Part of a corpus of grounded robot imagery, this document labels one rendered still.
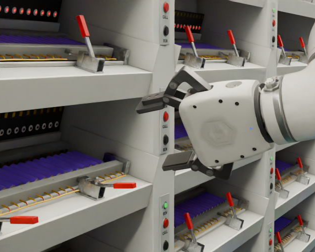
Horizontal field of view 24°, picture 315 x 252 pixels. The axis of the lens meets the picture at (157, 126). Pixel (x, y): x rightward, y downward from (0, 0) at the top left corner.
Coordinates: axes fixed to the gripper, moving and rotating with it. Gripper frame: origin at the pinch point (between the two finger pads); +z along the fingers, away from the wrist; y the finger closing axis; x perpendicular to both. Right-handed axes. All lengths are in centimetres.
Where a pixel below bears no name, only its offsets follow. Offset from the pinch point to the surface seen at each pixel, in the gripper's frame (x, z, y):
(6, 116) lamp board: 11.1, 30.6, -2.7
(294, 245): 108, 29, 107
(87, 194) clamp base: 6.2, 19.6, 11.4
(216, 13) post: 102, 24, 20
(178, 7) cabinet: 91, 29, 13
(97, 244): 17.7, 31.3, 30.0
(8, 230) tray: -14.2, 18.4, 2.2
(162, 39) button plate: 37.1, 11.5, 0.6
